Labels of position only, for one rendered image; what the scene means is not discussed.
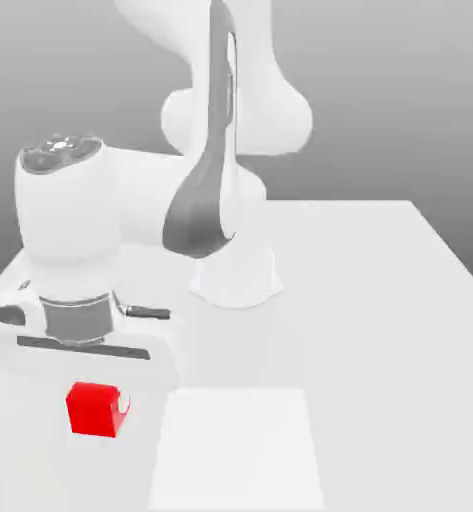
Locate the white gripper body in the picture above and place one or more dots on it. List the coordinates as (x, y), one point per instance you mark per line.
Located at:
(84, 362)

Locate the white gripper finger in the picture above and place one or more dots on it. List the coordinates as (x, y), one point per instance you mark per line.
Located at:
(122, 401)

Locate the small red cube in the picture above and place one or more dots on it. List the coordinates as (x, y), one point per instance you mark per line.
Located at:
(94, 410)

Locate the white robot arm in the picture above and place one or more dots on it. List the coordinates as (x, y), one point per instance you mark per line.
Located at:
(68, 208)

